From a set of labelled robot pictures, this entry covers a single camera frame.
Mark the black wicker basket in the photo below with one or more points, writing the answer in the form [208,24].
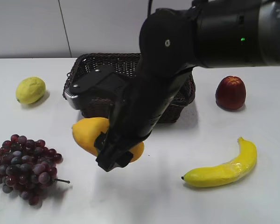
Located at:
[126,64]

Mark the red purple grape bunch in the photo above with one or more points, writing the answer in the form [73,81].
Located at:
[28,168]

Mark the dark red wax apple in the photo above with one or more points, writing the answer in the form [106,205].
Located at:
[231,93]

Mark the yellow orange mango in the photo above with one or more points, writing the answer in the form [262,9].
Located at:
[86,131]

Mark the yellow banana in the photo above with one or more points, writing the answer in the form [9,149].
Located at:
[225,173]

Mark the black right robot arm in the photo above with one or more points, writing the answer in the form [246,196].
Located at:
[216,34]

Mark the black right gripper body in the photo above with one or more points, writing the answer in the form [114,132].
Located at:
[140,108]

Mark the yellow green lemon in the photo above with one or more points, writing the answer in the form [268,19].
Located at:
[30,90]

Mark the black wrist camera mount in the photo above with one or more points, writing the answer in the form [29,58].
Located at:
[94,93]

